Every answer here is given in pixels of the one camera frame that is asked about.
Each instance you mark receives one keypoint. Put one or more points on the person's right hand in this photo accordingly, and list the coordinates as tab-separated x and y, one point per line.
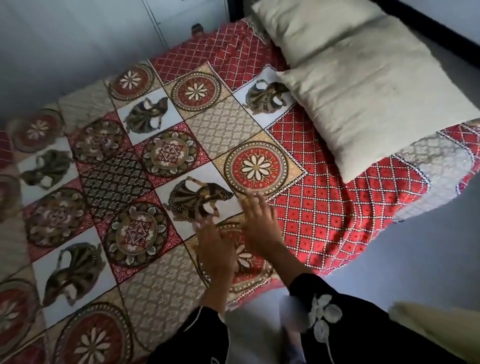
262	228

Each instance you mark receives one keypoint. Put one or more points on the person's left hand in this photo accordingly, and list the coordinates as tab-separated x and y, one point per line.
217	255

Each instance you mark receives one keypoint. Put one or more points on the red patterned bedsheet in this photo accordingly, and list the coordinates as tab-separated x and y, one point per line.
318	210

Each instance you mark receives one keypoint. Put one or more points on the beige pillow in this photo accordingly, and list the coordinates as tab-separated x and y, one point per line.
307	26
375	101

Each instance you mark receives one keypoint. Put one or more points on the person's left forearm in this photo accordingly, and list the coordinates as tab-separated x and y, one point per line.
217	296

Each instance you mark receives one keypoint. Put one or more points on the person's right forearm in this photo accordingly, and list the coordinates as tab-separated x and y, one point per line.
288	266

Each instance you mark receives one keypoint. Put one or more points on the black floral blouse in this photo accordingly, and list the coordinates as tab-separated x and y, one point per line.
375	337

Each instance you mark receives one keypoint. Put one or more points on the white wardrobe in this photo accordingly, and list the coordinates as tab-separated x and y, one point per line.
75	37

